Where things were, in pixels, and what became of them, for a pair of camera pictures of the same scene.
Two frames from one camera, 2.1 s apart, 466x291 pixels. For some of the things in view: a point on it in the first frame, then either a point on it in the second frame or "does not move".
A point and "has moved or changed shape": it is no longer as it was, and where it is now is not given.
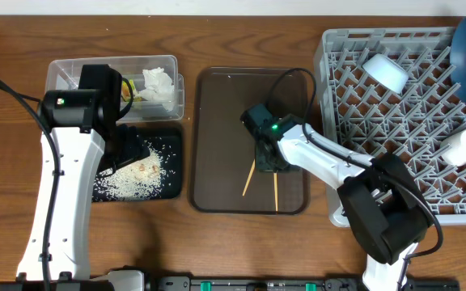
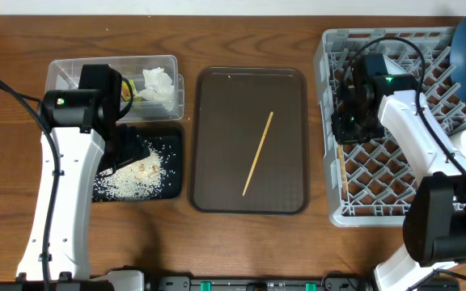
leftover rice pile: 141,180 does not move
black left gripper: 135,146 does not move
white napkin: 158,87 does not move
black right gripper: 267,160 → 349,132
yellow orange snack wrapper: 125,91 does not move
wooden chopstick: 276,189 has moved or changed shape
